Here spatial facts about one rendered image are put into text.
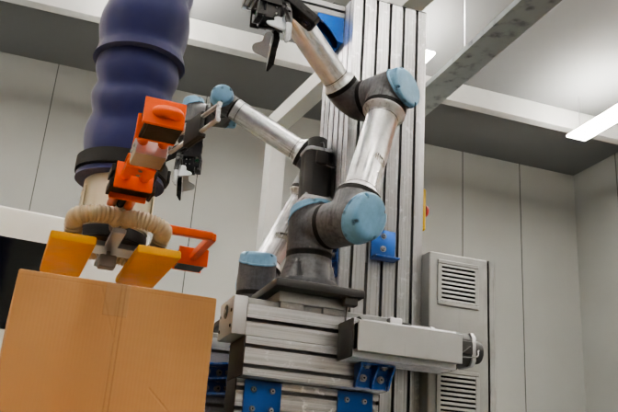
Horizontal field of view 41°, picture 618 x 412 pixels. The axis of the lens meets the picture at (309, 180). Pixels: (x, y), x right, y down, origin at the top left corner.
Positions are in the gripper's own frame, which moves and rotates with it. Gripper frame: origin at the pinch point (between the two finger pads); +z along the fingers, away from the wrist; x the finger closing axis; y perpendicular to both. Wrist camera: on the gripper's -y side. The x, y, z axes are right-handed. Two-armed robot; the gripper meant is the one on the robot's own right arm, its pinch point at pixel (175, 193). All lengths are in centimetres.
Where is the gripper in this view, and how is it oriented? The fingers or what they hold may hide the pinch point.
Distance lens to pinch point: 276.3
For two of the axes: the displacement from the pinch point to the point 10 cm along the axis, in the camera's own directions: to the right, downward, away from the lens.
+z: -0.6, 9.3, -3.6
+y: 10.0, 0.8, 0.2
